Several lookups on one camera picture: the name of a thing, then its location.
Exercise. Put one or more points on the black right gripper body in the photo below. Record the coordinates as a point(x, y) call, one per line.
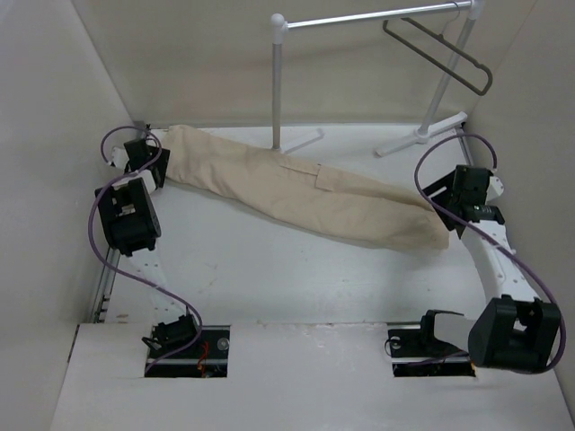
point(446, 198)

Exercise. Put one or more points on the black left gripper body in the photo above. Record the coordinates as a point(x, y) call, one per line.
point(161, 164)

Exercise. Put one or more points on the beige cargo trousers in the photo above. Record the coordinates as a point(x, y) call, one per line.
point(308, 195)

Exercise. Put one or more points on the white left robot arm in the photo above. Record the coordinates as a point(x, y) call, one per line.
point(131, 227)

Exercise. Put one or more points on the metal table rail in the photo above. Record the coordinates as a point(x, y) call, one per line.
point(110, 259)
point(464, 146)

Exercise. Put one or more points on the white clothes rack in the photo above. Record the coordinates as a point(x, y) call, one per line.
point(428, 128)

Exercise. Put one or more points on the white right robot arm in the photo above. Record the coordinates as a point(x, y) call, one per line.
point(517, 330)

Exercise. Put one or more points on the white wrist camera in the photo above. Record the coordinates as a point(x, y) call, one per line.
point(495, 189)
point(119, 158)

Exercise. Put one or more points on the left metal table rail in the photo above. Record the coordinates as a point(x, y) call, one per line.
point(110, 259)

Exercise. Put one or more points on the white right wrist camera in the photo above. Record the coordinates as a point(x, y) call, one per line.
point(495, 189)

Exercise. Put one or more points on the right metal table rail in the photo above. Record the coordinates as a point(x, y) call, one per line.
point(464, 146)

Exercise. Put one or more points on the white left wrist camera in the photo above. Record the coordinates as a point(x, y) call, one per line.
point(119, 158)

